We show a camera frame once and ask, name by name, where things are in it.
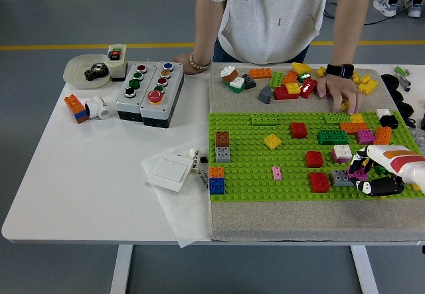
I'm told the yellow oblong brick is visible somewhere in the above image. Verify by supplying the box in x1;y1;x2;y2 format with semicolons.
291;62;313;75

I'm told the dark green long brick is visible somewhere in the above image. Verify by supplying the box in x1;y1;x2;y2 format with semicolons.
317;129;349;146

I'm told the bead bracelet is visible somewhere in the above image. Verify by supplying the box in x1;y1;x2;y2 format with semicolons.
189;52;213;73

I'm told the small two-button switch box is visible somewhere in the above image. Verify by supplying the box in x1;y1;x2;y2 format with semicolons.
105;44;128;82

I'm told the white labelled tube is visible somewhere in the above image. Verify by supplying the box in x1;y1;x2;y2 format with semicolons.
187;147;203;176

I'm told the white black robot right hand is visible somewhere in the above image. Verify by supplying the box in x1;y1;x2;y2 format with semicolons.
347;144;425;198

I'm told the black floor cable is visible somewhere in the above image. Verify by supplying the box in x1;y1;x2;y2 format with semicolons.
323;0;425;26

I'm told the white pipe tee fitting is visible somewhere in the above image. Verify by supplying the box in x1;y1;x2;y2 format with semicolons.
84;96;111;120

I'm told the brown square brick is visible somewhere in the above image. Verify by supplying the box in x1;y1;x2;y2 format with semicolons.
214;131;230;148

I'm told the black metal gear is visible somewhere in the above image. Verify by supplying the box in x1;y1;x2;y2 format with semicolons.
83;62;110;82

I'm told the orange oblong brick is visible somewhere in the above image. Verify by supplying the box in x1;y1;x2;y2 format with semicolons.
374;126;392;146

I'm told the person's right hand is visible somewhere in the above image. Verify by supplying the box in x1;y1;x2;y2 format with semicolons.
172;53;201;75

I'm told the green studded baseplate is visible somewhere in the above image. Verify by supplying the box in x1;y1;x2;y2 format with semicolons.
208;111;425;204

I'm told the grey long brick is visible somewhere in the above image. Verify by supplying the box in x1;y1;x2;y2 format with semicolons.
330;169;355;187

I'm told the red oblong brick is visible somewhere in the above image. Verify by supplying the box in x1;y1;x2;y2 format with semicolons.
299;77;319;100

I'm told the brown and white brick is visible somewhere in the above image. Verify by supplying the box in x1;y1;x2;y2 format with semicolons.
220;66;239;83

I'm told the person's left hand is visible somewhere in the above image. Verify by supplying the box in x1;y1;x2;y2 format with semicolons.
315;74;365;115

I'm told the magenta square brick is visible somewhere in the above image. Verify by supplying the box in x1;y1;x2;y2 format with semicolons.
348;167;369;182
357;128;376;145

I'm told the orange blue brown brick stack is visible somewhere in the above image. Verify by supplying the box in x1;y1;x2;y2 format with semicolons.
63;94;90;125

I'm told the white table leg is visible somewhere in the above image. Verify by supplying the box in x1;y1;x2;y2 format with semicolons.
109;244;133;294
351;246;379;294

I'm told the white on pink brick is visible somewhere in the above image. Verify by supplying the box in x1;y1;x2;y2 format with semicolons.
331;144;353;165

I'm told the red square brick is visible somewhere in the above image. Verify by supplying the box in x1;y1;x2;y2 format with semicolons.
289;122;308;139
308;172;331;194
304;151;324;169

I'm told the white plastic bowl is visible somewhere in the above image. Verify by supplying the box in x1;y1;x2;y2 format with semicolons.
62;54;112;90

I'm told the four-button control box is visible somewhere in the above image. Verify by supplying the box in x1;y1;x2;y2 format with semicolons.
115;62;157;122

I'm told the grey slope brick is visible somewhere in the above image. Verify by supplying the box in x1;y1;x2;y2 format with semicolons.
258;86;274;104

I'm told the red long brick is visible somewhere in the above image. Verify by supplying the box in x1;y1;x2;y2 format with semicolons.
272;86;300;101

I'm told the dark green flat brick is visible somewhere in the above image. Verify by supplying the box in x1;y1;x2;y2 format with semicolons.
222;80;248;94

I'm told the lime green brick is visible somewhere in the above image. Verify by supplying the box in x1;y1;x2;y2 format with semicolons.
268;70;285;88

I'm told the orange long brick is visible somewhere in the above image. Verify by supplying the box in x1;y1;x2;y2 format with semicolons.
339;121;368;135
248;67;273;80

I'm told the control box with emergency stop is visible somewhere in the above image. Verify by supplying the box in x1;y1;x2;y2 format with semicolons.
139;61;185;129

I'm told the white wall switch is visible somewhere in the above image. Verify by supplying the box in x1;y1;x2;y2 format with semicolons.
147;153;195;194

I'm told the black brick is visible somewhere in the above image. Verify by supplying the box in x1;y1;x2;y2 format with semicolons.
379;114;399;130

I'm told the black wristwatch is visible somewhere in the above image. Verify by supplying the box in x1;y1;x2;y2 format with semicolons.
325;64;355;78

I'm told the grey-brown mat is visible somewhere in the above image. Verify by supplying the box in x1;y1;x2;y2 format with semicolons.
207;67;425;243

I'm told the translucent paper sheet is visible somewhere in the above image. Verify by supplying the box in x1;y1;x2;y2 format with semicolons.
139;146;213;250

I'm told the dark grey brick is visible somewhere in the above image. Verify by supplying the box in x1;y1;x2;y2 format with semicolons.
241;73;257;90

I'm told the light green flat plate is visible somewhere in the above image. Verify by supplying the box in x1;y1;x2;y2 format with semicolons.
323;113;352;125
250;113;279;127

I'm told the blue square brick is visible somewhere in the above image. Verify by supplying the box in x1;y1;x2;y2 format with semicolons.
209;177;226;196

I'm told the yellow flat square brick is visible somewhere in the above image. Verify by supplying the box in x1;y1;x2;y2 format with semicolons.
263;133;282;151

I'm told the grey square brick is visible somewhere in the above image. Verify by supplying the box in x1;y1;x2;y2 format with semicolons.
214;146;231;164

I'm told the clear plastic bag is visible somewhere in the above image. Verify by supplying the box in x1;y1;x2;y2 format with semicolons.
412;127;425;149

